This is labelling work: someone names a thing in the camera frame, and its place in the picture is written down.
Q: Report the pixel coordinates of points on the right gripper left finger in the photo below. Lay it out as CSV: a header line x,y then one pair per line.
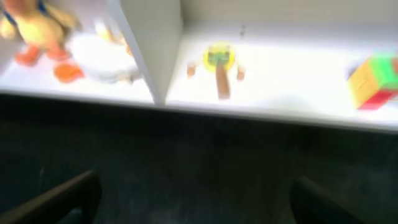
x,y
62,202

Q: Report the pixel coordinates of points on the white plush goose with hat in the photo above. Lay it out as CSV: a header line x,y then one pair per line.
x,y
99,59

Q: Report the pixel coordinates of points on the yellow wooden rattle drum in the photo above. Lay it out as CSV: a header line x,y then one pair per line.
x,y
221,62

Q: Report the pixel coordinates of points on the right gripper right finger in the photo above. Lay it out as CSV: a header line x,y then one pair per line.
x,y
317,208

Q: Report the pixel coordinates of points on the white shelf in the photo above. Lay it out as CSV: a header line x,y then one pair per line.
x,y
295,77

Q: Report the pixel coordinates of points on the many-coloured puzzle cube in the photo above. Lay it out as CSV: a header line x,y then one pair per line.
x,y
373,81

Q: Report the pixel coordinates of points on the yellow plush duck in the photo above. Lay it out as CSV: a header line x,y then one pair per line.
x,y
40,31

